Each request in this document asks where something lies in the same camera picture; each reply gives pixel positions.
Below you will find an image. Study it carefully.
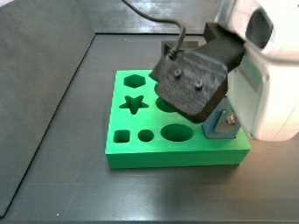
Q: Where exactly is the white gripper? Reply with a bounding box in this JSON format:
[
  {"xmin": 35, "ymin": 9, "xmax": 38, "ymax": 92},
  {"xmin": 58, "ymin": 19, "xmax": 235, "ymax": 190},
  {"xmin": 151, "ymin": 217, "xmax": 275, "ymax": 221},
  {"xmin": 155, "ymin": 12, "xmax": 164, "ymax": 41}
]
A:
[{"xmin": 215, "ymin": 0, "xmax": 299, "ymax": 141}]

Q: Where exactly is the blue-grey rectangular block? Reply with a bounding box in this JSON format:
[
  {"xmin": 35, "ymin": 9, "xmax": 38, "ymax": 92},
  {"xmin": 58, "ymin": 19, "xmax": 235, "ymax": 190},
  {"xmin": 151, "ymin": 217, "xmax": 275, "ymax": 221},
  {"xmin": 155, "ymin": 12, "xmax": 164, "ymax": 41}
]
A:
[{"xmin": 202, "ymin": 97, "xmax": 241, "ymax": 139}]

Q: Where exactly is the green shape sorter board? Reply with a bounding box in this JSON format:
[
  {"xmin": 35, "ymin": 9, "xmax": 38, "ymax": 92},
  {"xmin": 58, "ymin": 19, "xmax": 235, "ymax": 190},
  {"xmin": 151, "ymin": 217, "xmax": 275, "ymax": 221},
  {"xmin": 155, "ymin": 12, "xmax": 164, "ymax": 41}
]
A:
[{"xmin": 106, "ymin": 70, "xmax": 251, "ymax": 169}]

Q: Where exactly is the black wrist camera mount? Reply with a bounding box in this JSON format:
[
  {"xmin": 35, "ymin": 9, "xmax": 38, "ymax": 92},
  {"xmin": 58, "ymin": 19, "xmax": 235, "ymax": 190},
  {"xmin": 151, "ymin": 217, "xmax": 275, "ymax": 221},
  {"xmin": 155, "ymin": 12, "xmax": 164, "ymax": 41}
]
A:
[{"xmin": 150, "ymin": 23, "xmax": 246, "ymax": 123}]

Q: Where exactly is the black camera cable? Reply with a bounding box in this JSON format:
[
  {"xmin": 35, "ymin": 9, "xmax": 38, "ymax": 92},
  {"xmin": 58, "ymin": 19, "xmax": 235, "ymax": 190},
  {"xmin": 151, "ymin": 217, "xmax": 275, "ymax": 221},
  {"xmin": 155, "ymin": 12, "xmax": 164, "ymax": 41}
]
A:
[{"xmin": 120, "ymin": 0, "xmax": 187, "ymax": 60}]

